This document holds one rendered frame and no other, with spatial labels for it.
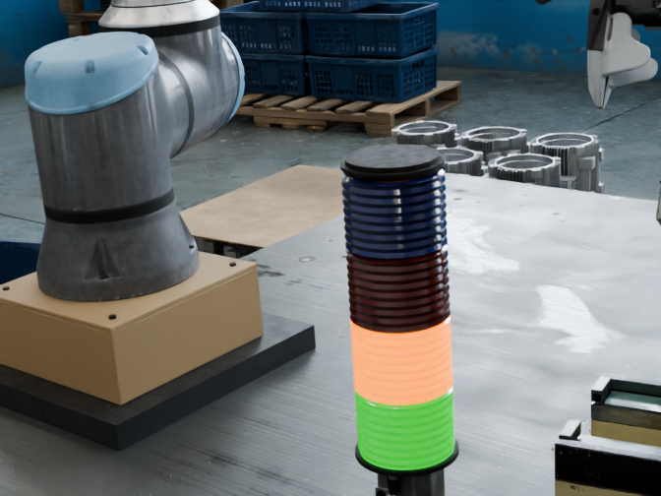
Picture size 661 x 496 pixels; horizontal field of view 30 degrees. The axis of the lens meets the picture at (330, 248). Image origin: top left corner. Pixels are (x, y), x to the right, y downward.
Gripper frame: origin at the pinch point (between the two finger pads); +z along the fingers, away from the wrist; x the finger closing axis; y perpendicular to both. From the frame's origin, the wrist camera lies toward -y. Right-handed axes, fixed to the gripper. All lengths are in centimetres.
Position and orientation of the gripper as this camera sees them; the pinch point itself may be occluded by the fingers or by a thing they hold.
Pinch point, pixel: (594, 95)
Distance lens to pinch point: 126.2
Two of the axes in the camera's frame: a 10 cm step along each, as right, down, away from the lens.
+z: -1.8, 9.7, -1.6
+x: 4.3, 2.3, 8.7
